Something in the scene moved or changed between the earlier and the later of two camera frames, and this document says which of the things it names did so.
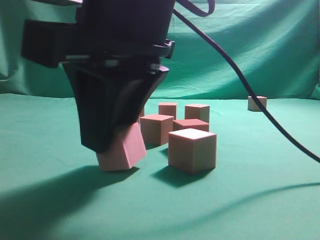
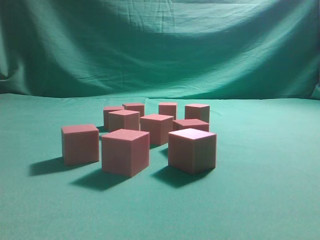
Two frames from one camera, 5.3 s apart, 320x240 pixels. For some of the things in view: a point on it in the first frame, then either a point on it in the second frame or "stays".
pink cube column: (197, 111) stays
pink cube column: (168, 109) stays
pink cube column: (182, 124) stays
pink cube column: (253, 106) to (80, 144)
